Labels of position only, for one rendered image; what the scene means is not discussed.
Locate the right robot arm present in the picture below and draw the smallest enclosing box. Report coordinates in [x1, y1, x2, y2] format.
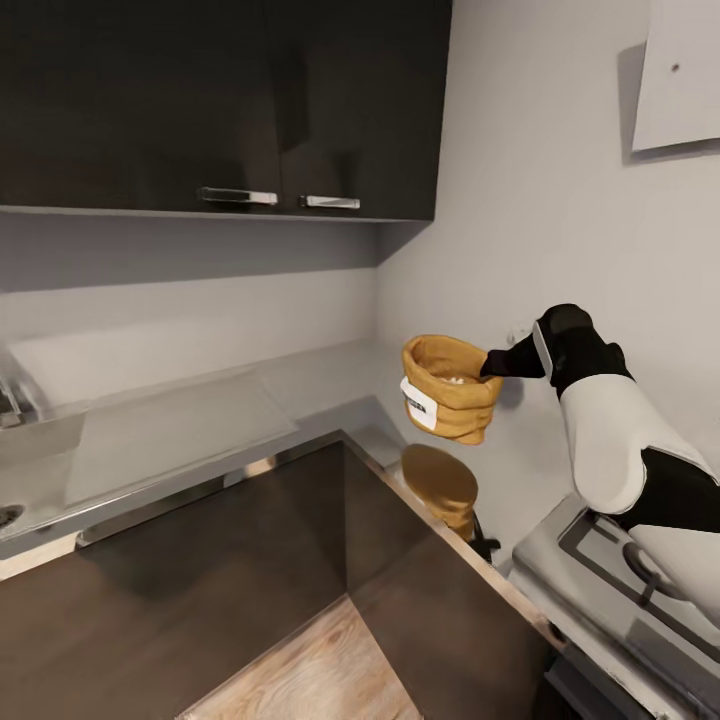
[480, 304, 720, 631]

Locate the popcorn bag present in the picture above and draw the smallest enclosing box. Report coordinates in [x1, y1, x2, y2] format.
[400, 334, 504, 446]

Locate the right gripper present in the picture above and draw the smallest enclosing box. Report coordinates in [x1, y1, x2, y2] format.
[480, 345, 546, 379]

